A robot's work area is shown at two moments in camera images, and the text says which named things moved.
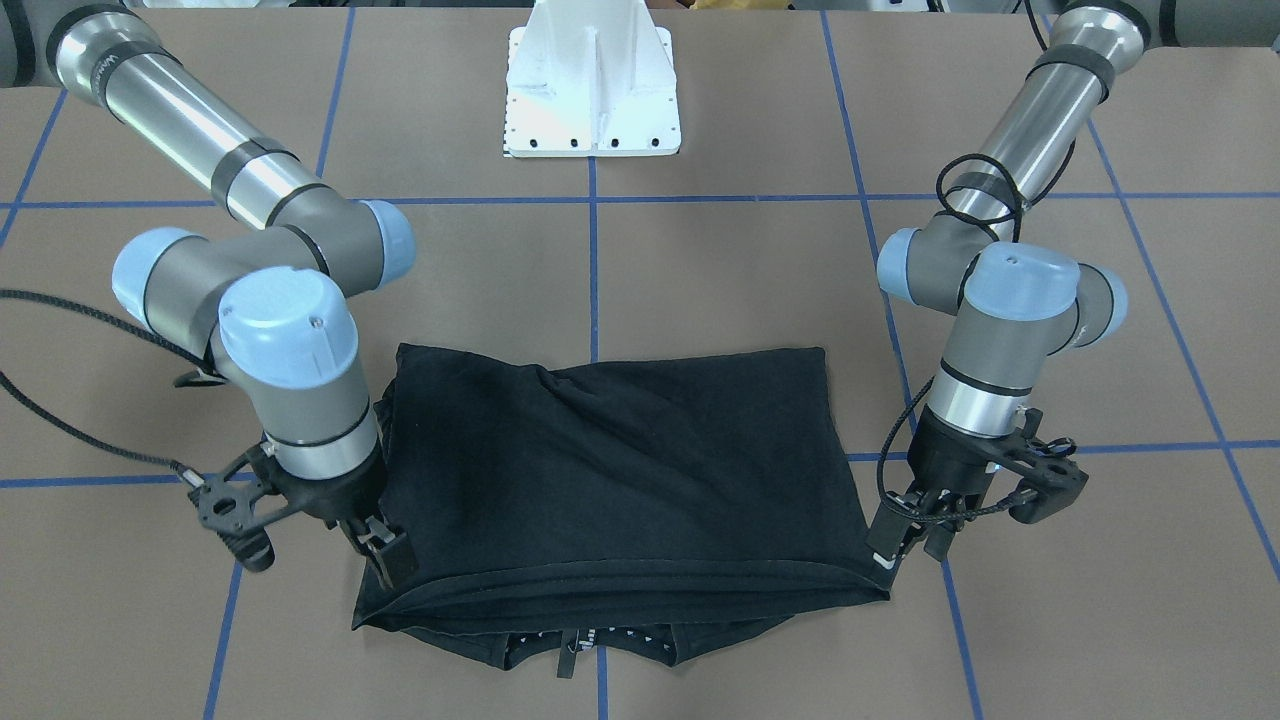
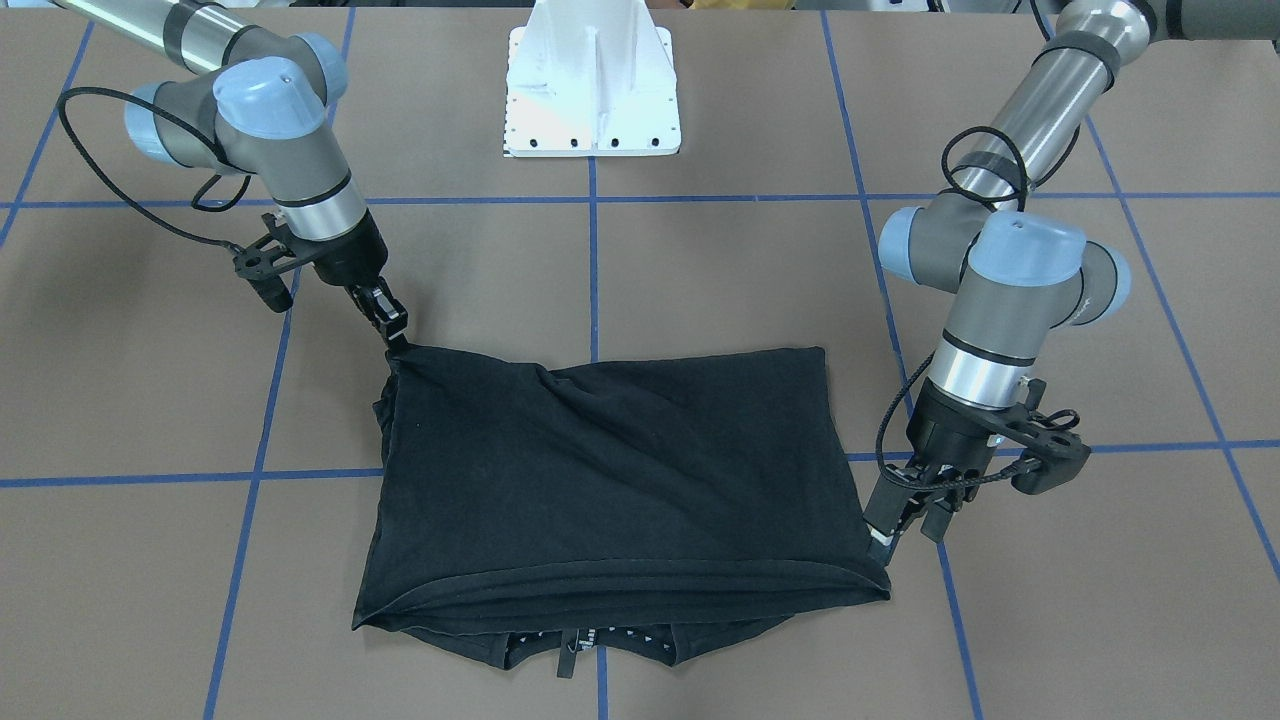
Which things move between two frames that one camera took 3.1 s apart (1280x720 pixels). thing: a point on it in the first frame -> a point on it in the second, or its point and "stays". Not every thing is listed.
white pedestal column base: (591, 78) stays
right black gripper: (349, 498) -> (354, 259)
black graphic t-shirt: (599, 509) stays
